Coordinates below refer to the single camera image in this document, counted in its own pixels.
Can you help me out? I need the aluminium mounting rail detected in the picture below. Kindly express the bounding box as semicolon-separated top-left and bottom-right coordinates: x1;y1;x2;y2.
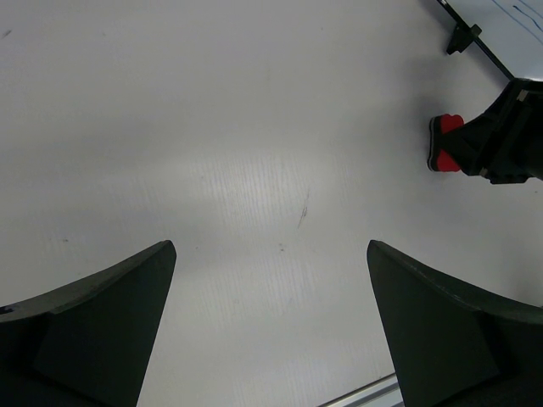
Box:
321;374;404;407

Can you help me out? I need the red bone-shaped eraser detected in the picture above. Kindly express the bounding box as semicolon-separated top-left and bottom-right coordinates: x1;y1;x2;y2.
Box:
427;113;466;174

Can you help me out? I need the black-framed small whiteboard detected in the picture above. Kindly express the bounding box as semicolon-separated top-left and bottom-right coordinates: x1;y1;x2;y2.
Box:
439;0;542;81

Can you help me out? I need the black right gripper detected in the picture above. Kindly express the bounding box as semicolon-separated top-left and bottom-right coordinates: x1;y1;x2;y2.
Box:
440;79;542;185

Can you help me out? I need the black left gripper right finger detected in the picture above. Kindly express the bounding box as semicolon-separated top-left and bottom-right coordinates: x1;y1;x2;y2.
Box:
367;240;542;406

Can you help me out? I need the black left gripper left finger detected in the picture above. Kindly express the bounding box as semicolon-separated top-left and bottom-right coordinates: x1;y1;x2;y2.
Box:
1;241;176;406

